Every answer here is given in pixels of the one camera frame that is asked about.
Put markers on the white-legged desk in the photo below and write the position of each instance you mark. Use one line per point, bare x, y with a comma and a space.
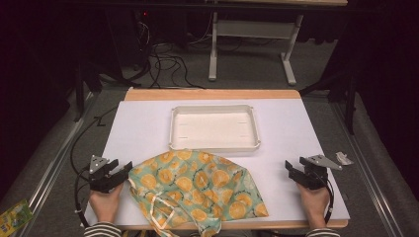
253, 29

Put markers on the metal floor rail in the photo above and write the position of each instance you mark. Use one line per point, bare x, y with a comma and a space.
56, 158
369, 171

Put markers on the green snack packet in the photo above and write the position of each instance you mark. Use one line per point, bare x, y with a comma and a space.
15, 218

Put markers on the lemon print fabric bag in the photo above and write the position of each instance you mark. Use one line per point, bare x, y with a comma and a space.
197, 184

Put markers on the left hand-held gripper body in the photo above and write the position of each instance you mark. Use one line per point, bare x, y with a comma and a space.
99, 181

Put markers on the black metal stand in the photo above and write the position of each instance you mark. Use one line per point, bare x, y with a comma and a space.
346, 95
82, 85

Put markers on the white plastic tray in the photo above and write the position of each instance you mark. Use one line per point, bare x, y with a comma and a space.
214, 130

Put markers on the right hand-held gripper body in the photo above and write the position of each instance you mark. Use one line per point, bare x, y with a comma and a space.
314, 176

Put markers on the person's right hand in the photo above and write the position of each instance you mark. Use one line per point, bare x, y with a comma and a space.
313, 205

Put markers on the white crumpled paper scrap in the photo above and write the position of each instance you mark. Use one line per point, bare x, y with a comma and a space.
344, 158

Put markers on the person's left hand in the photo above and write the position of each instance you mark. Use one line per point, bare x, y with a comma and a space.
104, 205

